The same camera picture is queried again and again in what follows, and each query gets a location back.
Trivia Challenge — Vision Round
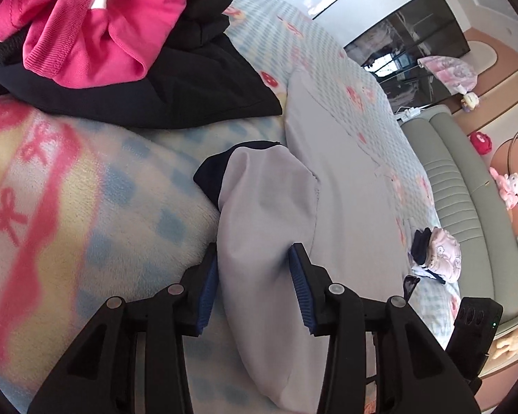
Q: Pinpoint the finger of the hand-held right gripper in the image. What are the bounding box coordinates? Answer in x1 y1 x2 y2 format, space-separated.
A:
403 275 421 305

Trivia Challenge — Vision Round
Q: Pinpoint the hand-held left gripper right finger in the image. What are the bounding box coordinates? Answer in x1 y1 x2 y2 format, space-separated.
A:
288 243 480 414

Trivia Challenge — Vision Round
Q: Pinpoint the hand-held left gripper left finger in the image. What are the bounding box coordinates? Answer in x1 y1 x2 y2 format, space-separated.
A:
28 242 220 414

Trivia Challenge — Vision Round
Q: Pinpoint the white shirt navy trim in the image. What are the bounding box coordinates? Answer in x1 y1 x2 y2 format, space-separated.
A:
193 67 458 410

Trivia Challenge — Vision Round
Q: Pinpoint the white folded garment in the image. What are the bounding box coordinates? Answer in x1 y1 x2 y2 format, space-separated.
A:
408 263 450 285

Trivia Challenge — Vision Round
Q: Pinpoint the peach plush toy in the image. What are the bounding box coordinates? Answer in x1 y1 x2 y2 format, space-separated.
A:
494 299 518 361

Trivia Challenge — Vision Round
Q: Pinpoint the navy folded garment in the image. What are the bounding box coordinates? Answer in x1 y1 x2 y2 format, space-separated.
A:
410 229 433 266

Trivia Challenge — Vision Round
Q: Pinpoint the pink printed folded garment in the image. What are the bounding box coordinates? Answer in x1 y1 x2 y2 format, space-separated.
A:
427 228 462 283

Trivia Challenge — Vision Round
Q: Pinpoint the grey padded headboard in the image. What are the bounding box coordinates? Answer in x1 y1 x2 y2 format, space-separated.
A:
401 106 518 333

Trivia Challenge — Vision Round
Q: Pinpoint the printed checked blanket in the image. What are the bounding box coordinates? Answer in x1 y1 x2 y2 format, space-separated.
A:
0 0 462 414

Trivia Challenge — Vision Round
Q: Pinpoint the pink white plush toy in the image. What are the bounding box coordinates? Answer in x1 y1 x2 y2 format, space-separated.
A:
490 167 518 210

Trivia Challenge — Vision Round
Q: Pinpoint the red plush toy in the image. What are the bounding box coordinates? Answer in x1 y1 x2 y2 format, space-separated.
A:
470 130 493 155

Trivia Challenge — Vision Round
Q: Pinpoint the black garment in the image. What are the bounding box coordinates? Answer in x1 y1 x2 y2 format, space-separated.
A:
0 0 283 129

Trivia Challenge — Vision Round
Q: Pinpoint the pink printed cloth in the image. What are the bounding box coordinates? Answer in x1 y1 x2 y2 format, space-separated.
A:
418 55 480 96

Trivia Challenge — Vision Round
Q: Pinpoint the dark glass wardrobe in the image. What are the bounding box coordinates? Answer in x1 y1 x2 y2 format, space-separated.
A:
343 0 471 108

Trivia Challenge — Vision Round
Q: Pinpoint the hot pink garment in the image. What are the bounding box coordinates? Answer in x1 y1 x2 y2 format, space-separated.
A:
0 0 212 89

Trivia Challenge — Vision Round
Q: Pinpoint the white charger with cable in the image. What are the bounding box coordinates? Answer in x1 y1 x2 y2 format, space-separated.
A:
395 106 424 122

